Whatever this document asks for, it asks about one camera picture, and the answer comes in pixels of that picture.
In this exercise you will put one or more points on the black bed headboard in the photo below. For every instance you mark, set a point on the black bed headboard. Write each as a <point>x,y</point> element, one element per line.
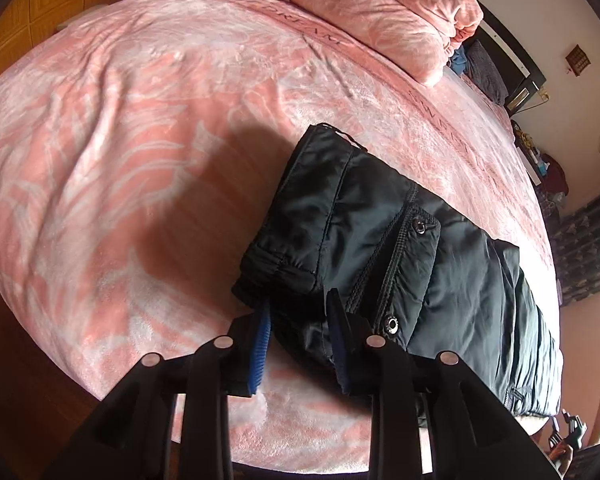
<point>521,75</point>

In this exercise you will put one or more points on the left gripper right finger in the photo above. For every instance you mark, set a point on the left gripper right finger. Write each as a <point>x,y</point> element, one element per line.
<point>370,365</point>

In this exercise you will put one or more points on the dark patterned curtain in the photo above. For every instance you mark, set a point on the dark patterned curtain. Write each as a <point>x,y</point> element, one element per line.
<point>576,251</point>

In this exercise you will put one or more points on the brown wall ornament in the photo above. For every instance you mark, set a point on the brown wall ornament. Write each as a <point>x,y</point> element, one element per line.
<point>577,60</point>

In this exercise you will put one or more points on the black pants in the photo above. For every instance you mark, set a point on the black pants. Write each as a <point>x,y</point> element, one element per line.
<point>413,268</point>

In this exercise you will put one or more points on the pink floral bed blanket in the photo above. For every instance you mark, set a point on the pink floral bed blanket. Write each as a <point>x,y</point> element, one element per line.
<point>140,149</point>

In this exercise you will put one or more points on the dark grey pillow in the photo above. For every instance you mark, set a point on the dark grey pillow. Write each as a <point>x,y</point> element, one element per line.
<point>483,72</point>

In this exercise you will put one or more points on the white bedside table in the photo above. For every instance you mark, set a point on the white bedside table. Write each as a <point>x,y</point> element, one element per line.
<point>529,154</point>

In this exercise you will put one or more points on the dark red garment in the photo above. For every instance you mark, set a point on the dark red garment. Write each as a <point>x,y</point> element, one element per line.
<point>555,181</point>

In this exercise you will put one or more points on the blue cloth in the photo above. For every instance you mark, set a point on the blue cloth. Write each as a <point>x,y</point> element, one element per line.
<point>458,61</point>

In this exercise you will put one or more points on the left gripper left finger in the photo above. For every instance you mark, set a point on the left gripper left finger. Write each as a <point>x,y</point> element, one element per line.
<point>229,365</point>

